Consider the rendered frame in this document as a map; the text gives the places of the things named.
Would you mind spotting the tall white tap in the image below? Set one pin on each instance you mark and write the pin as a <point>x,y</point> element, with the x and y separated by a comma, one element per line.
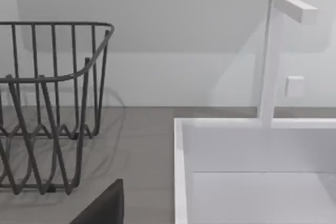
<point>267,77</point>

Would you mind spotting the white sink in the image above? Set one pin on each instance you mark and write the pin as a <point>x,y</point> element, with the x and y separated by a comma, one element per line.
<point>183,171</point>

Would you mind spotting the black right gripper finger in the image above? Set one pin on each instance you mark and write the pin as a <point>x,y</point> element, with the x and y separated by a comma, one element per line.
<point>107,205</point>

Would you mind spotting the white square tap knob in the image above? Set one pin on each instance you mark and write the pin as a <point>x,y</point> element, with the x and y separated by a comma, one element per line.
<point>294,86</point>

